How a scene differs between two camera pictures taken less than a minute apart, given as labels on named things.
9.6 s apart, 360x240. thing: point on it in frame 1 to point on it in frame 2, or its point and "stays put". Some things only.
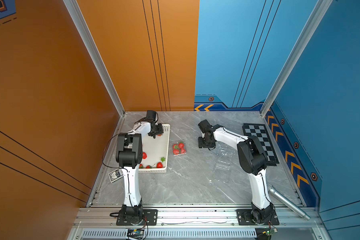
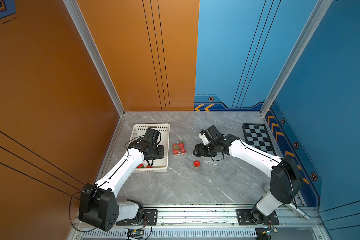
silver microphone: [272, 191] stays put
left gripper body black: [158, 129] to [158, 152]
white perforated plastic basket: [155, 152] stays put
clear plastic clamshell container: [223, 162] to [206, 168]
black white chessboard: [260, 131] stays put
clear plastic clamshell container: [179, 148] stays put
